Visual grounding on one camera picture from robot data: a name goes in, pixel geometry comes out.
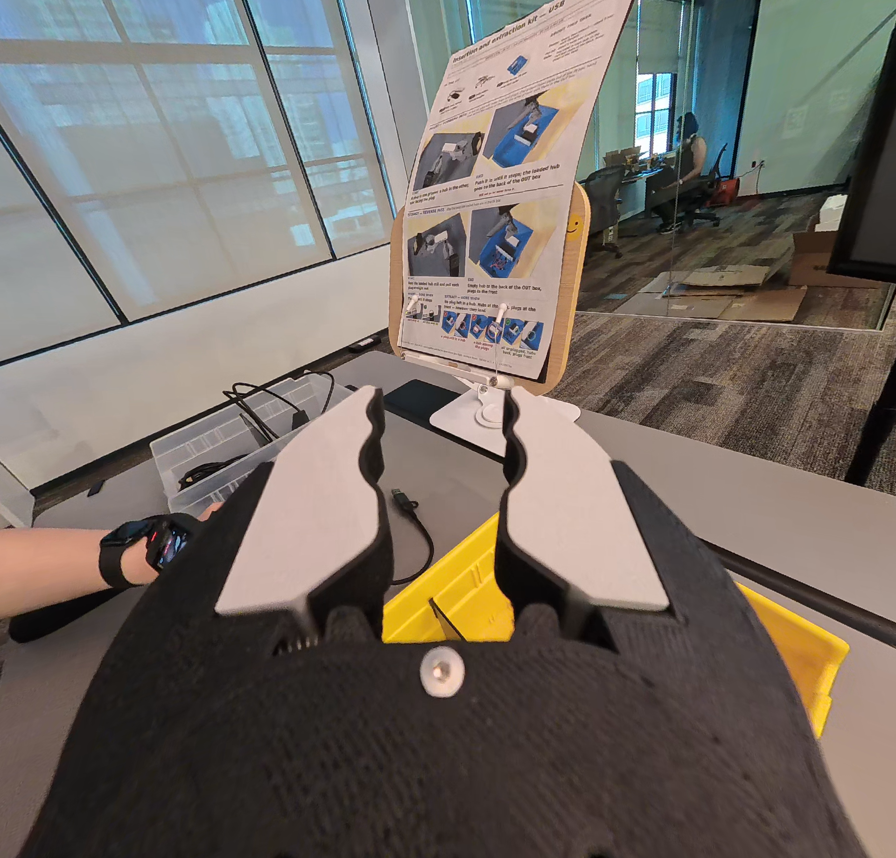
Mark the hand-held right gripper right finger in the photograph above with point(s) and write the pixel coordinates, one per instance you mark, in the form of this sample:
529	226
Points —
581	515

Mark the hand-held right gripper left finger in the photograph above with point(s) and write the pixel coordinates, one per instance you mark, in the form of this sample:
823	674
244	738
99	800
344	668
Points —
301	515

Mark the clear plastic bin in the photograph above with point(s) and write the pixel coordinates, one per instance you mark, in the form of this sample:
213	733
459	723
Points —
210	445

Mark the yellow plastic bin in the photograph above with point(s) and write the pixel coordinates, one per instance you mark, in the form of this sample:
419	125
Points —
791	648

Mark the person's left forearm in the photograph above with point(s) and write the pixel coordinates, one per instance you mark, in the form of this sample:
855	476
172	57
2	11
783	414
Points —
49	567

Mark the person's left hand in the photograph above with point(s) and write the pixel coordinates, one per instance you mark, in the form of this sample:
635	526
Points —
210	512

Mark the black divider panel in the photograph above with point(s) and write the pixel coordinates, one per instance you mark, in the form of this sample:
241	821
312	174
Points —
444	623

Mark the flattened cardboard sheet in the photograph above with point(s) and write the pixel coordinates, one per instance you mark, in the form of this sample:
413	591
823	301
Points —
756	305

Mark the black office chair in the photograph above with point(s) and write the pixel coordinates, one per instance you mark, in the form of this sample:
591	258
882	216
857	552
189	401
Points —
605	189
717	165

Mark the cardboard box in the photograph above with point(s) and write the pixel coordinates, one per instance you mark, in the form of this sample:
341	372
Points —
812	256

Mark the printed instruction sheet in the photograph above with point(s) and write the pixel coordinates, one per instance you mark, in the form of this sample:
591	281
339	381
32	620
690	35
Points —
525	172

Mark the large glass window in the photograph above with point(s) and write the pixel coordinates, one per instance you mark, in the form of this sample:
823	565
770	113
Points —
175	172

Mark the white foam box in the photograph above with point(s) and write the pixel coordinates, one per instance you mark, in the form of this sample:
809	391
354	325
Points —
831	214

